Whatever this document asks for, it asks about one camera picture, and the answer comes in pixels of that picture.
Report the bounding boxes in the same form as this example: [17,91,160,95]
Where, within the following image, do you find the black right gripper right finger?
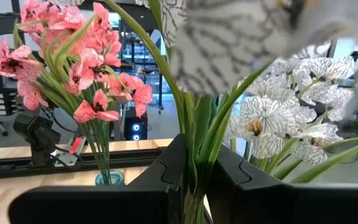
[206,144,358,224]

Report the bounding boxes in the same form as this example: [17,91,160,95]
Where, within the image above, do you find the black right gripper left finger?
[7,133,189,224]

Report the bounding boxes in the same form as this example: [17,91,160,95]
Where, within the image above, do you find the white artificial flower bunch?
[224,43,358,184]
[104,0,358,224]

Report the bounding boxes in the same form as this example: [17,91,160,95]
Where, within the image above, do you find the teal glass vase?
[94,169,126,187]

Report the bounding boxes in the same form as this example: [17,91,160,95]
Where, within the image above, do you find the black computer tower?
[123,106,149,141]

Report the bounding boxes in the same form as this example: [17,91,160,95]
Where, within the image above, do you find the silver bracket red label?
[53,136,87,167]

